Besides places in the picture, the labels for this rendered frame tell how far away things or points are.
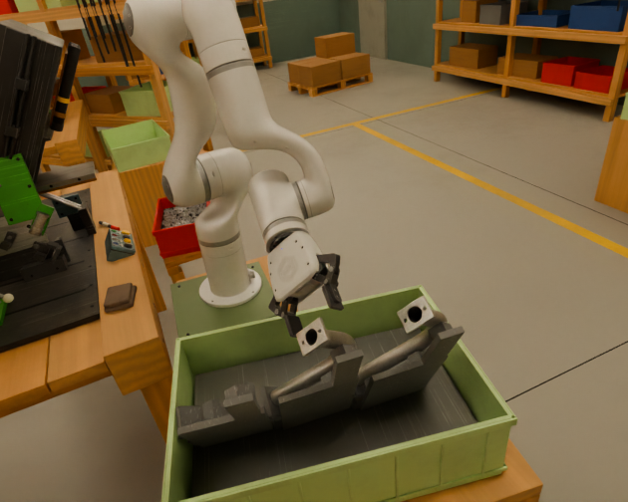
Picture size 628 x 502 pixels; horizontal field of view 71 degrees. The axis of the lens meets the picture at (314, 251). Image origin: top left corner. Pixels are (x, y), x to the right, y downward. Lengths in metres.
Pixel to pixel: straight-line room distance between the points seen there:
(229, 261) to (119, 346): 0.36
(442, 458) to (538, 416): 1.31
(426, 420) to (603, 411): 1.36
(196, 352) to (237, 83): 0.63
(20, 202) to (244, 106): 1.07
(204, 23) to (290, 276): 0.45
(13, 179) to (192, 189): 0.75
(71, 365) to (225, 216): 0.54
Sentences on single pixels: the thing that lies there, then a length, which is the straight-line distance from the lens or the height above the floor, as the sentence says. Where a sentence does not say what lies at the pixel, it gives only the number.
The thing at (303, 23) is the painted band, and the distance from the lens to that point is 11.45.
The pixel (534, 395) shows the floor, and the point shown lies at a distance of 2.24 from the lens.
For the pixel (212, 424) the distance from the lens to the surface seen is 0.83.
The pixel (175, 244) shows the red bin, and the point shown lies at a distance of 1.75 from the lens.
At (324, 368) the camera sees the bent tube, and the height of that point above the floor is 1.03.
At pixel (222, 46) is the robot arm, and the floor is 1.57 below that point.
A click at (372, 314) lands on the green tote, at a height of 0.91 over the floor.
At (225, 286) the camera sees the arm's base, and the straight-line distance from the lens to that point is 1.31.
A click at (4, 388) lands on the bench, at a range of 1.37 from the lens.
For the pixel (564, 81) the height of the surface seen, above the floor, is 0.31.
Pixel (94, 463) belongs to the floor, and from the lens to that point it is 2.29.
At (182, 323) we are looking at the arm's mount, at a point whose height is 0.87.
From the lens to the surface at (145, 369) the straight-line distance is 1.31.
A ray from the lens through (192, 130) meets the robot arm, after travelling 1.09.
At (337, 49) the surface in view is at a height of 0.55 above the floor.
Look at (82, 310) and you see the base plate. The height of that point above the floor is 0.90.
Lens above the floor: 1.65
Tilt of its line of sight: 32 degrees down
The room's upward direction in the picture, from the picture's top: 8 degrees counter-clockwise
